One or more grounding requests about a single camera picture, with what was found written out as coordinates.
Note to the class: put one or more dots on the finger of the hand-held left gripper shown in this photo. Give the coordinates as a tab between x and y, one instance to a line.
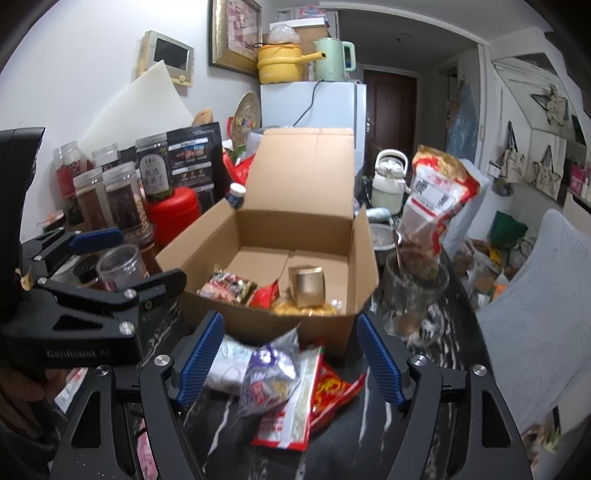
115	293
97	242

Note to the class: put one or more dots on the pink white triangular packet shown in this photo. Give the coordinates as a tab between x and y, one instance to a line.
69	392

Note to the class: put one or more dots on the glass mug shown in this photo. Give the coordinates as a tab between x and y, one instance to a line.
415	295

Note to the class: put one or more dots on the yellow pot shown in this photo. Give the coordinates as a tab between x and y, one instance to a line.
279	62

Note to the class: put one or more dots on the person's left hand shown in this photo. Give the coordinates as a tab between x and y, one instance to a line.
27	390

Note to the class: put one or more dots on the red clear nut bag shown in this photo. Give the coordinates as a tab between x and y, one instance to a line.
436	198

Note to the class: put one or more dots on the clear jar dark label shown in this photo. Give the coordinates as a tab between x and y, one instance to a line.
122	201

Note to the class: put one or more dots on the green brown nut packet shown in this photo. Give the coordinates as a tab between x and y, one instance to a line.
226	284

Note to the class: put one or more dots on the green bag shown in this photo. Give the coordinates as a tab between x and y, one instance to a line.
508	230

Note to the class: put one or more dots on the small white bottle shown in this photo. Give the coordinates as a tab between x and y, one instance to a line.
236	194

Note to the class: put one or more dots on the cream wall panel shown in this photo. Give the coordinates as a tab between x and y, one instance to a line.
166	57

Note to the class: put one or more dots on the white refrigerator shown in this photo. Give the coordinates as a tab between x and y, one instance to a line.
332	104

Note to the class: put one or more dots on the clear jar of grains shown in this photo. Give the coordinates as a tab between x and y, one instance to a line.
136	233

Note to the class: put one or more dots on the clear plastic bag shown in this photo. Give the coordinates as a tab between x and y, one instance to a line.
281	33

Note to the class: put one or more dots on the red white label packet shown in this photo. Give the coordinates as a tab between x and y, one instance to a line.
288	415

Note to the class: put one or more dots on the wooden board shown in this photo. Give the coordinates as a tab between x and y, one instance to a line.
203	117

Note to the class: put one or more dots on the white foam board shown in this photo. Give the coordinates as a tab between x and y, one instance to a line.
138	106

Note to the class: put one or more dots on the large red gold print packet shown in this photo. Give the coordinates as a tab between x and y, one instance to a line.
332	392

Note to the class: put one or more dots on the white snack packet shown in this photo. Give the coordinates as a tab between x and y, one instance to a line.
228	367

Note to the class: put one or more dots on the small red snack packet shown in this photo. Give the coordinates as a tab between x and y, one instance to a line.
265	295

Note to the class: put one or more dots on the pile of small boxes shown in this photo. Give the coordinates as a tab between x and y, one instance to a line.
480	272

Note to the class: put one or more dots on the purple silver snack packet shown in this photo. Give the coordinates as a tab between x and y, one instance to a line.
268	369

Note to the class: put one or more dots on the woven round plate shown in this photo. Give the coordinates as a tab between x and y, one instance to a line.
247	115

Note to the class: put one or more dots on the empty clear jar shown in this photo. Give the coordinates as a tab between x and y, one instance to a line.
120	267

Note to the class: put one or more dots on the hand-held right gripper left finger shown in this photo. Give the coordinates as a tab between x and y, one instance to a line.
201	360

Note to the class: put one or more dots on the clear bag of yellow chips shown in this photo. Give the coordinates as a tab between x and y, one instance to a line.
304	311

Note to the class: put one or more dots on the framed picture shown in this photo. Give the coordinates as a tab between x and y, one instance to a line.
233	34

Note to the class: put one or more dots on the green kettle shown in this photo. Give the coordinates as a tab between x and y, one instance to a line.
332	57

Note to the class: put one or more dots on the small gold box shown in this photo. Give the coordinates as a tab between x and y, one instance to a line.
308	286

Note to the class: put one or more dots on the white water jug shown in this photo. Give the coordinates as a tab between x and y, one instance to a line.
390	184

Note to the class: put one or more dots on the metal spoon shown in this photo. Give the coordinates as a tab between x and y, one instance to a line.
398	251

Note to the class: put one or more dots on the cardboard box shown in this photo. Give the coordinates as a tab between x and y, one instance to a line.
295	198

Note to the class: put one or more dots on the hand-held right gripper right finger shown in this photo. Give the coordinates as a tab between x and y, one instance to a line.
378	364

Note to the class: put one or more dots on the clear jar red contents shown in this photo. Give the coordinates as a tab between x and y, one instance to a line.
68	177

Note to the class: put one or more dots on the clear jar brown contents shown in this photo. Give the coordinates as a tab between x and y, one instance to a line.
90	201

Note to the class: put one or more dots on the hanging tote bag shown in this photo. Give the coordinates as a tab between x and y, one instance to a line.
511	161
549	170

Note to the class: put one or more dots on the brown door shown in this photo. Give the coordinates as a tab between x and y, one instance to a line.
390	106

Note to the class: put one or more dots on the red canister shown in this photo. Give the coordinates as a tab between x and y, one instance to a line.
175	217

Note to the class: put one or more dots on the white plastic bag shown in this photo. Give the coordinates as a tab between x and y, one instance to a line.
254	141

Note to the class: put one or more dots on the brown cardboard carton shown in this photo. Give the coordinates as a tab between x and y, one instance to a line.
314	32

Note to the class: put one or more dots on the steel pot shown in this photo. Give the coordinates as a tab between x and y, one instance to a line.
381	240

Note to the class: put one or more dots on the black snack bag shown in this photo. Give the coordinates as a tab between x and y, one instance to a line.
196	154

